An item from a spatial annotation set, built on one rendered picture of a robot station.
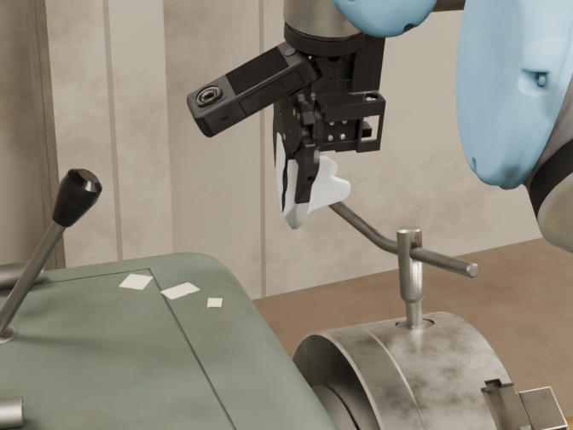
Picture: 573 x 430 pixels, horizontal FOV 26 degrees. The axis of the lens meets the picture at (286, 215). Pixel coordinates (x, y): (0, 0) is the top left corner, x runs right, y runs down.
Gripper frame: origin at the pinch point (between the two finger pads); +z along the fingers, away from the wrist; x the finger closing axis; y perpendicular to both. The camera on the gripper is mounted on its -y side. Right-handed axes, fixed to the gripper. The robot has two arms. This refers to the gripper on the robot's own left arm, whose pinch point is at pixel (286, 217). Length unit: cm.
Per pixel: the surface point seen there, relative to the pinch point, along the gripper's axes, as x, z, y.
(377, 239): -8.4, -2.4, 5.7
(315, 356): -13.3, 5.9, -1.2
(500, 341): 147, 162, 124
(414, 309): -15.8, 0.1, 6.6
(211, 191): 200, 134, 51
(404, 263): -13.9, -3.7, 5.9
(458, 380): -24.8, 0.4, 6.7
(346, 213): -2.4, -1.3, 5.0
